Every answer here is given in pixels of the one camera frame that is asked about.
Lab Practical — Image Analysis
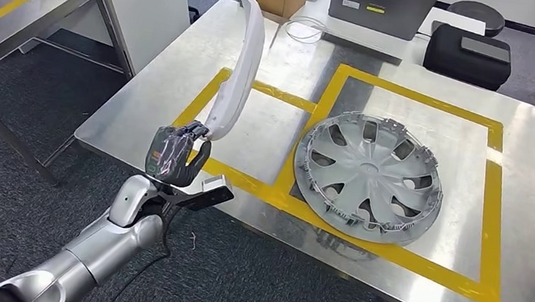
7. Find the white plastic shell part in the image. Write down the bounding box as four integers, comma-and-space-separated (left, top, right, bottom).
201, 0, 271, 147

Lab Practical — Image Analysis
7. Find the silver wheel hubcap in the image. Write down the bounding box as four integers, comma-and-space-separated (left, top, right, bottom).
285, 105, 453, 252

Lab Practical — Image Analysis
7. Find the grey laptop with stickers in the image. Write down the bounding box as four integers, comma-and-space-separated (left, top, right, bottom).
324, 0, 441, 45

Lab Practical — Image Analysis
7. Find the black carry case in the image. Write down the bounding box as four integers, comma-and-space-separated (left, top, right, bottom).
420, 20, 517, 94

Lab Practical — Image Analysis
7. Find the dark grey tablet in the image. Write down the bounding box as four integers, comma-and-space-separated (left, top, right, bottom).
458, 35, 514, 66

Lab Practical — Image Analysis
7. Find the black round stool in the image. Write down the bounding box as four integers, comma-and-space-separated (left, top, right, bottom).
444, 0, 509, 39

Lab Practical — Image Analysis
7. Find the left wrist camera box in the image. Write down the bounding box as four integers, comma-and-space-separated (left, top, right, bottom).
159, 168, 239, 217

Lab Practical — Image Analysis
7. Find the coiled white cable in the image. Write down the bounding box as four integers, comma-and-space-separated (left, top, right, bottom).
283, 14, 332, 48

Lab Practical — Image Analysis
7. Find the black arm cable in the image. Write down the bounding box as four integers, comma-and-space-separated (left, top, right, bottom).
101, 197, 180, 302

